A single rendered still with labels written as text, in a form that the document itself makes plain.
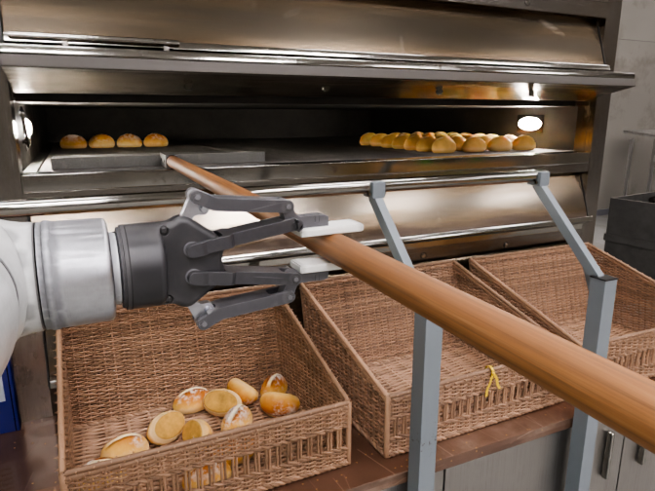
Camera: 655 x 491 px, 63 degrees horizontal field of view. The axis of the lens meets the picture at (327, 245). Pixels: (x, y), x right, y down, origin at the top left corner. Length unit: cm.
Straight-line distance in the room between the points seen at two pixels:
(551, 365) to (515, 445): 111
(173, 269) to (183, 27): 97
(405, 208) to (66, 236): 132
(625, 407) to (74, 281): 37
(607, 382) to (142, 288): 34
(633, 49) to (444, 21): 651
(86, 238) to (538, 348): 34
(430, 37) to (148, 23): 78
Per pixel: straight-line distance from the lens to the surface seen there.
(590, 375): 30
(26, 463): 140
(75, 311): 47
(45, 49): 124
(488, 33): 183
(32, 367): 150
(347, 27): 156
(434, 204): 173
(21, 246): 46
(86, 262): 45
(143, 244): 47
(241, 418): 130
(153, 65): 124
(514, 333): 33
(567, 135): 224
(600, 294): 136
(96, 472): 106
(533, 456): 149
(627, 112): 816
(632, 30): 813
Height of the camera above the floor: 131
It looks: 14 degrees down
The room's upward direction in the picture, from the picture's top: straight up
